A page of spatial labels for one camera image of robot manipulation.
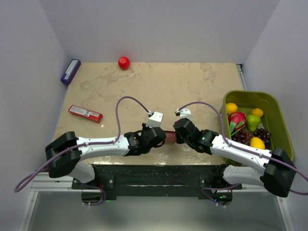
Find pink paper box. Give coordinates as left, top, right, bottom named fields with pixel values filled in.
left=164, top=130, right=177, bottom=143

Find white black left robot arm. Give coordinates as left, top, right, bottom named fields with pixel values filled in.
left=45, top=124, right=166, bottom=189

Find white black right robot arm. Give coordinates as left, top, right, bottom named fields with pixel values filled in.
left=173, top=118, right=295, bottom=197

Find yellow lemon upper left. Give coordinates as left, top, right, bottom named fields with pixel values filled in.
left=226, top=103, right=238, bottom=115

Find red dragon fruit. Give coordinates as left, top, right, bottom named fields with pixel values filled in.
left=228, top=112, right=246, bottom=136

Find dark purple grapes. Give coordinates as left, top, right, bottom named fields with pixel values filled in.
left=231, top=128, right=271, bottom=148

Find green pear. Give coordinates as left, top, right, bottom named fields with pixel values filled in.
left=246, top=115, right=261, bottom=132

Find red rectangular carton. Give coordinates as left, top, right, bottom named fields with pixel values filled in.
left=68, top=105, right=103, bottom=123

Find orange fruit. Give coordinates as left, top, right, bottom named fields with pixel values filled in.
left=250, top=108, right=264, bottom=118

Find red apple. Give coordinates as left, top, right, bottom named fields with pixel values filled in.
left=118, top=56, right=130, bottom=70

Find green plastic bin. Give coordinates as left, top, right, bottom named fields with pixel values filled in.
left=219, top=90, right=294, bottom=160

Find purple rectangular carton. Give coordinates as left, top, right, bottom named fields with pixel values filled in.
left=61, top=59, right=81, bottom=86

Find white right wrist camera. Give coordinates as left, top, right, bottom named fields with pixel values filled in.
left=175, top=108, right=192, bottom=120

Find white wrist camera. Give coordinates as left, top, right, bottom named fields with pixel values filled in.
left=146, top=111, right=164, bottom=128
left=175, top=108, right=192, bottom=120

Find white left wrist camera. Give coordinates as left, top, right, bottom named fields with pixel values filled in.
left=146, top=111, right=164, bottom=128

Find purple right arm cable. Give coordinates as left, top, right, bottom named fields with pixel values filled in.
left=175, top=101, right=308, bottom=195

